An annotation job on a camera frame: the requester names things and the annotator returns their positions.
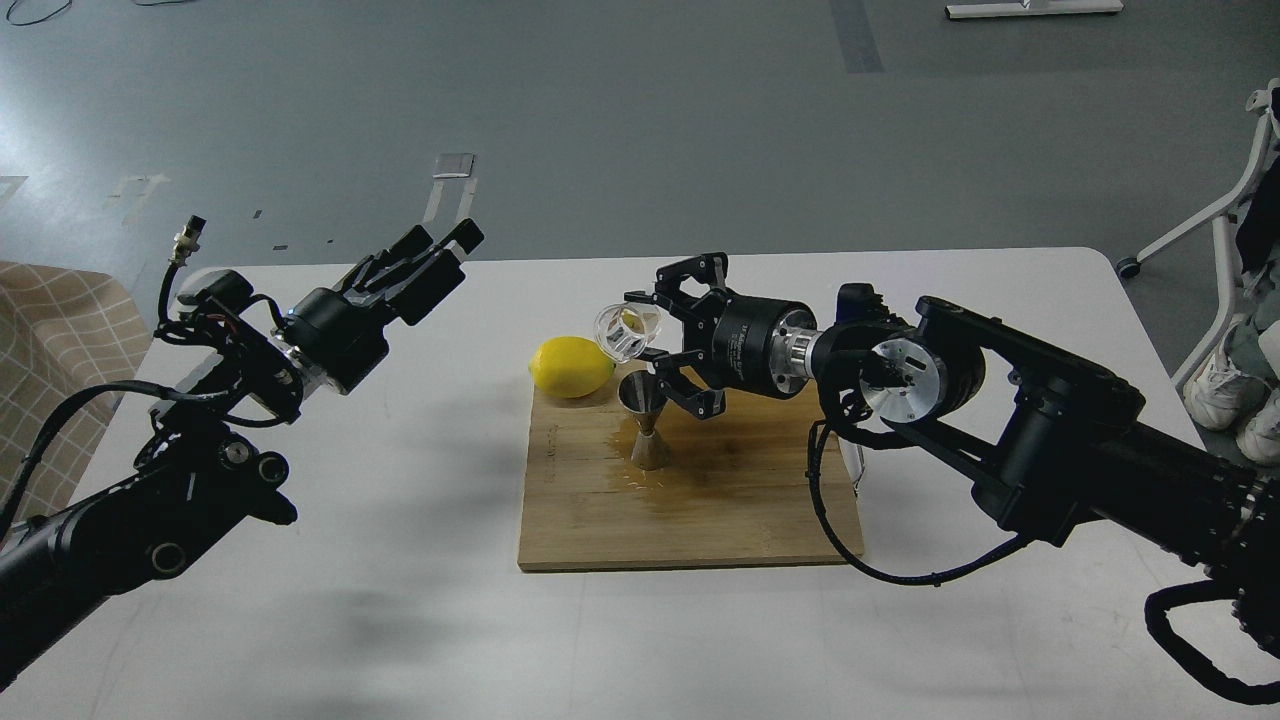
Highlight white bar on floor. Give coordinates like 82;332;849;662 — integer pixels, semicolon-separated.
943;0;1125;20

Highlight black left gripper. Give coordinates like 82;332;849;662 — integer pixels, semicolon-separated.
282;219;484;395

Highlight yellow lemon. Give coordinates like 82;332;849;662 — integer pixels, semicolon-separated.
527;336;616;398

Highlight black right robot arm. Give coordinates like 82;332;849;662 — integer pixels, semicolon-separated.
598;252;1279;705

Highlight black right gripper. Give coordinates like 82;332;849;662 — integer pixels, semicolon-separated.
625;252;817;420

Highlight clear glass cup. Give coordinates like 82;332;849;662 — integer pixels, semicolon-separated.
593;302;662;364

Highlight black cable on floor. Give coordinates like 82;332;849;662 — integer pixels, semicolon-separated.
5;0;76;28

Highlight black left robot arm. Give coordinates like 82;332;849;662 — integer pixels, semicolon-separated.
1;217;484;685

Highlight bamboo cutting board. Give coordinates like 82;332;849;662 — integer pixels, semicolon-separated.
517;380;841;573

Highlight beige checkered cloth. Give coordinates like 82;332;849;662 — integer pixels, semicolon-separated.
1;261;152;519

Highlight steel jigger measuring cup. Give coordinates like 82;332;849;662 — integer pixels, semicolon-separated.
617;370;669;471

